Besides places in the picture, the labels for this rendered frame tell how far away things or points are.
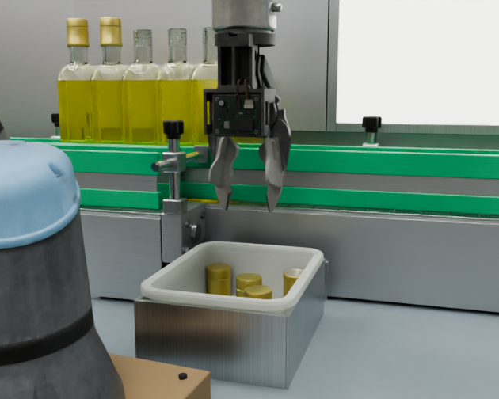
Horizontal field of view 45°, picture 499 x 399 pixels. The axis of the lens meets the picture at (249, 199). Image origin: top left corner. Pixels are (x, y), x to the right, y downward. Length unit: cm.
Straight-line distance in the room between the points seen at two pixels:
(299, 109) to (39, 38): 54
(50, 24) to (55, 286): 85
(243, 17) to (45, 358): 41
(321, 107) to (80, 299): 64
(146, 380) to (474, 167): 51
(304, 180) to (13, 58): 68
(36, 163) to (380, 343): 47
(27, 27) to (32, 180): 86
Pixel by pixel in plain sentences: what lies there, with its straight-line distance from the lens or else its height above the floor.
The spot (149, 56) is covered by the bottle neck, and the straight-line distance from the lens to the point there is 98.
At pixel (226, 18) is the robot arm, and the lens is 70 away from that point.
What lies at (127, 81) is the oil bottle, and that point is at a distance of 97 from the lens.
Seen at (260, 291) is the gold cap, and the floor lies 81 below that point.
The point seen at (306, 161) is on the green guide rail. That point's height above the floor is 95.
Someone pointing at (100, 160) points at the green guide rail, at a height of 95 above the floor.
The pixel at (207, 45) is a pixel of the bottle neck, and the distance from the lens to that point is 93.
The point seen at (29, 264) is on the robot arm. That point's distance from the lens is 45.
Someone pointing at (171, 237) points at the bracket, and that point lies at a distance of 83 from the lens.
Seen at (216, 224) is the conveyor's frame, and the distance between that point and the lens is 90.
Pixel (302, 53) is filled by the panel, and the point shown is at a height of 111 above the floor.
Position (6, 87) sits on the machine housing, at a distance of 132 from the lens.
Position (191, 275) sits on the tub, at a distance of 78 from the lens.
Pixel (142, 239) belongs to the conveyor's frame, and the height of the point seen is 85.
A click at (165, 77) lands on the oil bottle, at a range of 94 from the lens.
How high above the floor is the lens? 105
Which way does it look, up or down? 10 degrees down
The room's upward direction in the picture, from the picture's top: straight up
